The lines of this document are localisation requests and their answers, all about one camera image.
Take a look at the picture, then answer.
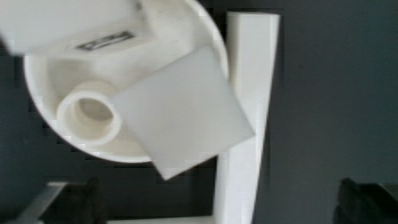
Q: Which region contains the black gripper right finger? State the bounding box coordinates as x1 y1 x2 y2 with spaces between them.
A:
333 178 398 224

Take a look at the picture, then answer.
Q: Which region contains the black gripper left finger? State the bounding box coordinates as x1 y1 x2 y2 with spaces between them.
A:
16 178 107 224

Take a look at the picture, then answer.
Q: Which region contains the white stool leg with tag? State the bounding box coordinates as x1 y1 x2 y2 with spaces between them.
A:
112 47 255 179

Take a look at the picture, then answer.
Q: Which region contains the white round stool seat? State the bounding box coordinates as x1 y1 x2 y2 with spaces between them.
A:
24 0 228 163

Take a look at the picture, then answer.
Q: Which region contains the white front fence rail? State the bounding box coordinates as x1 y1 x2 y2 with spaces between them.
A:
107 216 215 224

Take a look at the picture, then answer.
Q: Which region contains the white fence rail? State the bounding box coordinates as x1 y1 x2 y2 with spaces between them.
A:
107 216 215 224
214 12 281 224

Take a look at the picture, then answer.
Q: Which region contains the white right fence rail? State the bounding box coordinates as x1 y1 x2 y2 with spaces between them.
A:
214 12 281 224

